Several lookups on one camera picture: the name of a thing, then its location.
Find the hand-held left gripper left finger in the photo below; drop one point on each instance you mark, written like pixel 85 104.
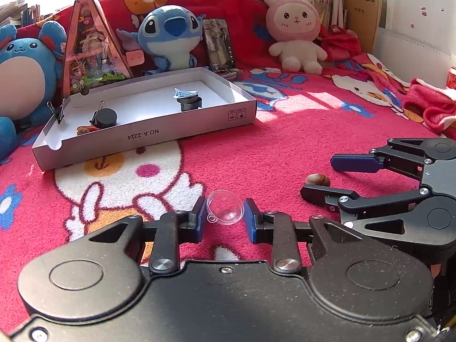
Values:
pixel 199 221

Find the clear plastic dome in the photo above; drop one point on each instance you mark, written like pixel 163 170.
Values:
pixel 226 208

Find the small pink switch box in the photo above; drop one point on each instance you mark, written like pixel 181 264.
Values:
pixel 135 58

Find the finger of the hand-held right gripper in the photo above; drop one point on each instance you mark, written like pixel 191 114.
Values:
pixel 356 162
pixel 320 193

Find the round blue mouse plush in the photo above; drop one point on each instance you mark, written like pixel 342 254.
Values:
pixel 25 74

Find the blue plastic clip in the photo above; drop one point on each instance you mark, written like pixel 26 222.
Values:
pixel 183 94

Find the red printed blanket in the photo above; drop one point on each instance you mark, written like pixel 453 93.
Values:
pixel 285 131

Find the blue alien plush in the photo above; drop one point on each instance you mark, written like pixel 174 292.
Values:
pixel 167 32

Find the crumpled red cloth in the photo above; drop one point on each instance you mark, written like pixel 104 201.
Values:
pixel 338 44

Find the black round lid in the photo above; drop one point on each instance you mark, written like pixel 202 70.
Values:
pixel 193 100
pixel 190 107
pixel 107 118

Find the triangular miniature house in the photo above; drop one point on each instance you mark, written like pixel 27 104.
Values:
pixel 89 42

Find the white cardboard box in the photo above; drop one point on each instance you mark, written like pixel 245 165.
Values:
pixel 160 133

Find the folded red towel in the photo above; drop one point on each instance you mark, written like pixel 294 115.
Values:
pixel 431 103

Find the red can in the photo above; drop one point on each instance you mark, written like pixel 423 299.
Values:
pixel 452 78

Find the black binder clip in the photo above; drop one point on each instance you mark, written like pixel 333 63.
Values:
pixel 58 114
pixel 95 117

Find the pink bunny plush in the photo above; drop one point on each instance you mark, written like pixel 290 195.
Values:
pixel 295 21

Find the black smartphone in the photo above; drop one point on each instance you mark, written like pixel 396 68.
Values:
pixel 219 46

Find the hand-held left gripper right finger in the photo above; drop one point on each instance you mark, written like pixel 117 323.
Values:
pixel 251 221

